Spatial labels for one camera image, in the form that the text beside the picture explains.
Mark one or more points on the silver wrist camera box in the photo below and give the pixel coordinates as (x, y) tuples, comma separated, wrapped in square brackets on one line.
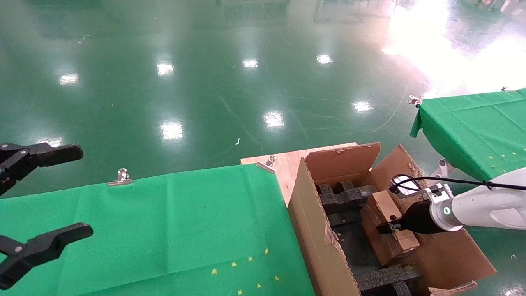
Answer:
[(407, 193)]

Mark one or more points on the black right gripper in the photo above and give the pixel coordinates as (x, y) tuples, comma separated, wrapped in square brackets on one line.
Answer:
[(421, 218)]

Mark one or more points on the small brown cardboard box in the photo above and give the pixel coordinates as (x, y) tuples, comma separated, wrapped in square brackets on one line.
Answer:
[(386, 205)]

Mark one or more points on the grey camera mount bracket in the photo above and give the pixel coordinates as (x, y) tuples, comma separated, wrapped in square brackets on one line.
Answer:
[(437, 191)]

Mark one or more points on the black foam insert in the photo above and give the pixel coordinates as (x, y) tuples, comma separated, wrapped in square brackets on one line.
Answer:
[(382, 278), (341, 197)]

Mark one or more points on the silver binder clip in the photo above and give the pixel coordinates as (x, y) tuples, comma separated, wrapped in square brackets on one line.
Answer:
[(269, 162), (121, 181), (416, 100), (508, 89)]

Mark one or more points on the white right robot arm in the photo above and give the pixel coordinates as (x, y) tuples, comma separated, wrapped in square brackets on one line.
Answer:
[(493, 205)]

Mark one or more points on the large open cardboard carton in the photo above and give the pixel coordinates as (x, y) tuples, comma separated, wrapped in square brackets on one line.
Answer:
[(316, 230)]

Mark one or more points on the large green tablecloth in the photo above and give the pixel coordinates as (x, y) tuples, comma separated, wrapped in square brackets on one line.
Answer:
[(164, 230)]

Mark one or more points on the green tablecloth with hanging corner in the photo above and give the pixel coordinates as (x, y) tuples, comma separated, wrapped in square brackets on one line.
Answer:
[(472, 123)]

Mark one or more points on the white table leg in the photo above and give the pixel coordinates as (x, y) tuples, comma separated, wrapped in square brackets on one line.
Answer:
[(442, 166)]

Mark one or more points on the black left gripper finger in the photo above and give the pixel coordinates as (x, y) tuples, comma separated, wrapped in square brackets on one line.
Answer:
[(53, 154), (41, 248)]

